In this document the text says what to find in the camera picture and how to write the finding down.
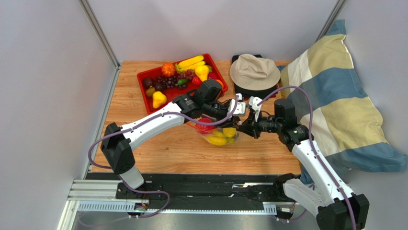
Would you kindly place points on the striped pillow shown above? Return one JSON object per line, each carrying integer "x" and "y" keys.
{"x": 328, "y": 95}

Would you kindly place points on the yellow pear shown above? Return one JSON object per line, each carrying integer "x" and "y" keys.
{"x": 202, "y": 72}

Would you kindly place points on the clear zip top bag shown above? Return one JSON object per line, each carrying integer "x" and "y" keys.
{"x": 203, "y": 130}

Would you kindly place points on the brown kiwi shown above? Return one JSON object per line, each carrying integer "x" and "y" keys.
{"x": 150, "y": 91}

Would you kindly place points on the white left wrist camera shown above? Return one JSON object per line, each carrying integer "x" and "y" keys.
{"x": 237, "y": 106}

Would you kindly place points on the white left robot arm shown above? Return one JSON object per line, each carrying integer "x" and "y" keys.
{"x": 119, "y": 142}

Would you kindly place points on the orange fruit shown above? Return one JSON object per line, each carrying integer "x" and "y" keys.
{"x": 221, "y": 83}

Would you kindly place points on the beige bucket hat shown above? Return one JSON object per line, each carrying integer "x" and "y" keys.
{"x": 255, "y": 71}

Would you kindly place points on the dark purple mangosteen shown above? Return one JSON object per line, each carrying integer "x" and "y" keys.
{"x": 148, "y": 82}

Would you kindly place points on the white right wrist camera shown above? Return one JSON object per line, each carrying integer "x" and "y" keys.
{"x": 254, "y": 107}

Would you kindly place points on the red strawberry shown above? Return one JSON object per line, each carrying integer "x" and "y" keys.
{"x": 196, "y": 81}

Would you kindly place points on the black object under hat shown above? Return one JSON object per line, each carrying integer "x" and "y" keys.
{"x": 255, "y": 92}

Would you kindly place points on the green lime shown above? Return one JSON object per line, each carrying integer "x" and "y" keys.
{"x": 181, "y": 82}

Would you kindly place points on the orange pumpkin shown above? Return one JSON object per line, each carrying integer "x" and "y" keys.
{"x": 168, "y": 69}

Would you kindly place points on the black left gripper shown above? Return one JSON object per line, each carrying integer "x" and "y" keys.
{"x": 226, "y": 104}

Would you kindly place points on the dark purple grapes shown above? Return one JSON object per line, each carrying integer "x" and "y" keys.
{"x": 162, "y": 83}

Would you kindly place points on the red plastic tray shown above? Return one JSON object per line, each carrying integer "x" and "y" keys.
{"x": 172, "y": 93}

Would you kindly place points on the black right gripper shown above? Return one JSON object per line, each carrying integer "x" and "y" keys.
{"x": 251, "y": 122}

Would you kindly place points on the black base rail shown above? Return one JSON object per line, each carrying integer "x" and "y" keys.
{"x": 221, "y": 192}

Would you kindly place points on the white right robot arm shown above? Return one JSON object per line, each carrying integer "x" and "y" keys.
{"x": 335, "y": 206}

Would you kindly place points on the yellow banana in tray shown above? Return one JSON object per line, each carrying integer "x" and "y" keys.
{"x": 189, "y": 62}

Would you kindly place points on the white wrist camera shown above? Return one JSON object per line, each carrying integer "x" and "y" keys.
{"x": 237, "y": 106}
{"x": 254, "y": 107}

